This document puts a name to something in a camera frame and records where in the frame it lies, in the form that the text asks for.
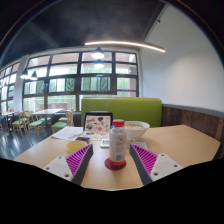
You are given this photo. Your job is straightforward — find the wooden dining table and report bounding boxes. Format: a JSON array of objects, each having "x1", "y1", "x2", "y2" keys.
[
  {"x1": 31, "y1": 108, "x2": 64, "y2": 129},
  {"x1": 0, "y1": 110, "x2": 18, "y2": 136}
]

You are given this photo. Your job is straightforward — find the flat round red coaster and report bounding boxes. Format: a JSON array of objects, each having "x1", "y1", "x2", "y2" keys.
[{"x1": 104, "y1": 157, "x2": 128, "y2": 171}]

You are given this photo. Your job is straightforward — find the green upholstered bench backrest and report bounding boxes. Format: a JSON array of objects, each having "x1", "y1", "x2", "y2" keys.
[{"x1": 80, "y1": 96, "x2": 163, "y2": 128}]

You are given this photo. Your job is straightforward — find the white drink bottle red cap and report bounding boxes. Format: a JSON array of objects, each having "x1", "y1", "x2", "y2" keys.
[{"x1": 109, "y1": 119, "x2": 128, "y2": 164}]

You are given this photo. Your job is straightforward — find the small white flat device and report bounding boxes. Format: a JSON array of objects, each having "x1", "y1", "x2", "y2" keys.
[{"x1": 99, "y1": 139, "x2": 112, "y2": 149}]

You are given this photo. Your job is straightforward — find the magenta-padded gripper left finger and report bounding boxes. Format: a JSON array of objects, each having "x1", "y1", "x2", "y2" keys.
[{"x1": 43, "y1": 143, "x2": 94, "y2": 186}]

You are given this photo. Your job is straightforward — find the black tablet with colourful screen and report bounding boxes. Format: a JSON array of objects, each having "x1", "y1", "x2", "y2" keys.
[{"x1": 82, "y1": 111, "x2": 114, "y2": 139}]

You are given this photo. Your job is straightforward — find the group of wooden green-seat chairs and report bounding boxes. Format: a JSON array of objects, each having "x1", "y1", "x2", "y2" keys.
[{"x1": 0, "y1": 109, "x2": 76, "y2": 138}]

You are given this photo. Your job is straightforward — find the white paper sheet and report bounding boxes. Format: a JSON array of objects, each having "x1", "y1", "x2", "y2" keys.
[{"x1": 50, "y1": 126, "x2": 84, "y2": 142}]

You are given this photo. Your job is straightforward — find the white ceramic bowl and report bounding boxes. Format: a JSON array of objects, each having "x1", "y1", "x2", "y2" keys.
[{"x1": 124, "y1": 120, "x2": 151, "y2": 141}]

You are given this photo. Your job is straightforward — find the long curved ceiling light strip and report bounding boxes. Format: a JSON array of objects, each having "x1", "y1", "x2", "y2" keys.
[{"x1": 84, "y1": 40, "x2": 166, "y2": 54}]

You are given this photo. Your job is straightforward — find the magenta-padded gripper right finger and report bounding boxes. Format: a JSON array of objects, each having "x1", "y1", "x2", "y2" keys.
[{"x1": 129, "y1": 143, "x2": 184, "y2": 186}]

